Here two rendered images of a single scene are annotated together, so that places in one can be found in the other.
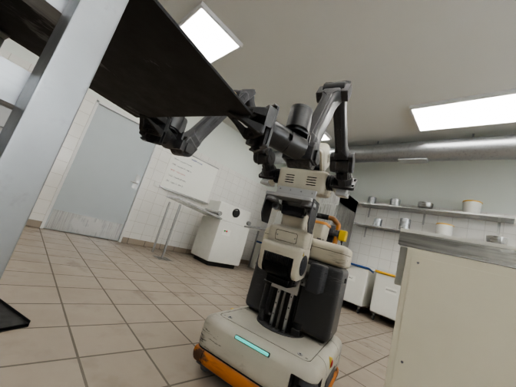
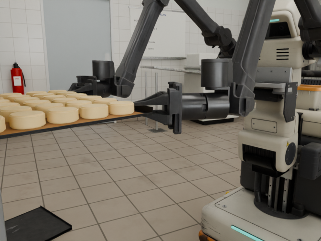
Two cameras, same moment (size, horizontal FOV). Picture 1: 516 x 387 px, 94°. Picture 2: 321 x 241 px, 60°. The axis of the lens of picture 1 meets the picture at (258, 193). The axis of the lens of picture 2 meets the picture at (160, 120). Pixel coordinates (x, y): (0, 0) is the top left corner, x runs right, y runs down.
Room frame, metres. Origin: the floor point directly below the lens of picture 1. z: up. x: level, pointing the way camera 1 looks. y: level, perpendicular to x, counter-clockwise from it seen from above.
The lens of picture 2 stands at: (-0.05, -0.11, 1.05)
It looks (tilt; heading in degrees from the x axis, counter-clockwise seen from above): 12 degrees down; 17
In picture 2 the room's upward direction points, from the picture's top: straight up
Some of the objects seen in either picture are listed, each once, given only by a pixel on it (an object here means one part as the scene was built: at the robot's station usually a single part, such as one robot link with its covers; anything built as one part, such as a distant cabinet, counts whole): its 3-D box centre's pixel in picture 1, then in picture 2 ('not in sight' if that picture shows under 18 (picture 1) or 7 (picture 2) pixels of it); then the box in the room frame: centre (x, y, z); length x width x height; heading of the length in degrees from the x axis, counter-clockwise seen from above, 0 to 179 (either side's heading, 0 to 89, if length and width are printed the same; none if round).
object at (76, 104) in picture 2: not in sight; (79, 106); (0.42, 0.20, 0.96); 0.05 x 0.05 x 0.02
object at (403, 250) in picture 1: (408, 269); not in sight; (0.96, -0.66, 0.77); 0.24 x 0.04 x 0.14; 136
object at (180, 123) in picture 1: (178, 133); (110, 78); (0.82, 0.33, 1.00); 0.12 x 0.09 x 0.11; 147
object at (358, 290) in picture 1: (355, 286); not in sight; (4.49, -2.16, 0.39); 0.64 x 0.54 x 0.77; 136
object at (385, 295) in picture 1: (394, 299); not in sight; (4.02, -2.60, 0.39); 0.64 x 0.54 x 0.77; 135
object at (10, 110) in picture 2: not in sight; (16, 114); (0.33, 0.26, 0.96); 0.05 x 0.05 x 0.02
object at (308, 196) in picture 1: (290, 206); (262, 92); (1.23, -0.18, 0.92); 0.28 x 0.16 x 0.22; 59
